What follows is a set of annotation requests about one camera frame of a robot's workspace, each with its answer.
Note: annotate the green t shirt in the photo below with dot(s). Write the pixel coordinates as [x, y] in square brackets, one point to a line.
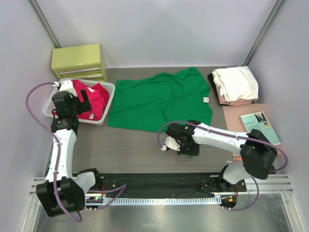
[151, 104]

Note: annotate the yellow green drawer cabinet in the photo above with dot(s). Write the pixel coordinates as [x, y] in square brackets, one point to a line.
[80, 62]

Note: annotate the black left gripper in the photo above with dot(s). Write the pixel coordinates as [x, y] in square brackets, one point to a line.
[83, 107]

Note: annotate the pink folded t shirt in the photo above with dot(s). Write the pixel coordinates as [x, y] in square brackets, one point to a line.
[239, 102]

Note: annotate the aluminium slotted rail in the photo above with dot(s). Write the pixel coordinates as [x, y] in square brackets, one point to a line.
[99, 201]

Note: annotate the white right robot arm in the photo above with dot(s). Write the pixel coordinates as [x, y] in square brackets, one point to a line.
[257, 153]

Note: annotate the red t shirt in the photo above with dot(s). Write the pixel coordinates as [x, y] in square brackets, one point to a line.
[62, 103]

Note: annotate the pink desk mat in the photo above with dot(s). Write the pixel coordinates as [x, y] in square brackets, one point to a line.
[233, 114]

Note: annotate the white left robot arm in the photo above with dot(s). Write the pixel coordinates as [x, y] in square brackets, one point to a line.
[60, 193]

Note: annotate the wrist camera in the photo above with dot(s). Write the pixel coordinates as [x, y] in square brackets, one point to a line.
[170, 143]
[66, 85]

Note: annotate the teal paperback book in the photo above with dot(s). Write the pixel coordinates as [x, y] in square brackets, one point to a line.
[259, 121]

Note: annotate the black folded t shirt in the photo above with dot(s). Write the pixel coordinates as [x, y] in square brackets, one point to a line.
[213, 85]

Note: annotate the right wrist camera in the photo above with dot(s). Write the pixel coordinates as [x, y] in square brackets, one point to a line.
[170, 143]

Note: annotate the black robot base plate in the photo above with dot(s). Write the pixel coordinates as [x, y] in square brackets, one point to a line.
[166, 185]

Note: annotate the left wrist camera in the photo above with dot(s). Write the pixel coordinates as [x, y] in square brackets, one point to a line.
[66, 85]

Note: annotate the white plastic laundry basket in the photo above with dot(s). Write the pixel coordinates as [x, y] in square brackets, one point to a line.
[100, 99]

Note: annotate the white folded t shirt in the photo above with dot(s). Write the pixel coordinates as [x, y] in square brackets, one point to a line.
[236, 83]

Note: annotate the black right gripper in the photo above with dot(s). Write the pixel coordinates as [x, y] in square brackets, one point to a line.
[195, 152]

